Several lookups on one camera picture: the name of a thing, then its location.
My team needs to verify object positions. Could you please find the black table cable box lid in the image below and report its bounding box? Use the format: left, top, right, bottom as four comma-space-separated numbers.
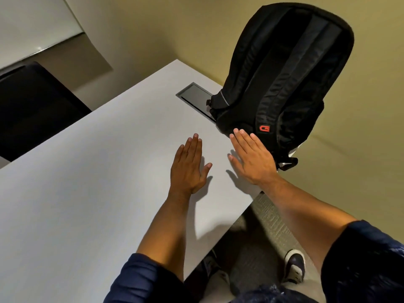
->
175, 82, 222, 124

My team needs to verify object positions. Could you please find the person's left forearm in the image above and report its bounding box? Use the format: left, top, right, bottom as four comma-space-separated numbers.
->
136, 190, 192, 282

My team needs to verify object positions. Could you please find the white wall board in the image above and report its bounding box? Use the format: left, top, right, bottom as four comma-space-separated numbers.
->
0, 0, 84, 70

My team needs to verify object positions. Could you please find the person's right hand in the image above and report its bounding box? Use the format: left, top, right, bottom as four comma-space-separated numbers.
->
227, 128, 281, 187

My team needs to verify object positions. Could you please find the black backpack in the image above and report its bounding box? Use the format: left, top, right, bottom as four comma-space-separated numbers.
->
206, 2, 355, 171

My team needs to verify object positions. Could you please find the dark shoe with white toe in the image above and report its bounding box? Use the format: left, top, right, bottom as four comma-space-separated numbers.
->
282, 249, 306, 284
202, 249, 230, 286

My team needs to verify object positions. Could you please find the dark blue shirt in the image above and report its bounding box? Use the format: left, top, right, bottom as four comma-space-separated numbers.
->
103, 220, 404, 303

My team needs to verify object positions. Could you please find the black chair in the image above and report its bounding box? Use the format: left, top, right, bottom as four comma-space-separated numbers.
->
0, 61, 92, 162

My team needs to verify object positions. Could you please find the person's right forearm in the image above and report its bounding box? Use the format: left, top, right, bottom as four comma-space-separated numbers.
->
259, 174, 358, 273

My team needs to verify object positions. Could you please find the person's left hand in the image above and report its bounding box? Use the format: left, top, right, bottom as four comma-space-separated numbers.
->
169, 133, 213, 197

